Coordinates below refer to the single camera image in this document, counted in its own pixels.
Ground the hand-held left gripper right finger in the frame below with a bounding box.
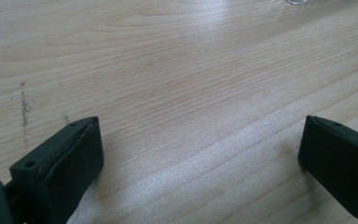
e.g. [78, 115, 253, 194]
[297, 115, 358, 224]

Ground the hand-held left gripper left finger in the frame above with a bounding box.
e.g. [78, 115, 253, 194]
[8, 116, 105, 224]

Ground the clear glass object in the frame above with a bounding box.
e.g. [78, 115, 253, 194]
[284, 0, 312, 6]

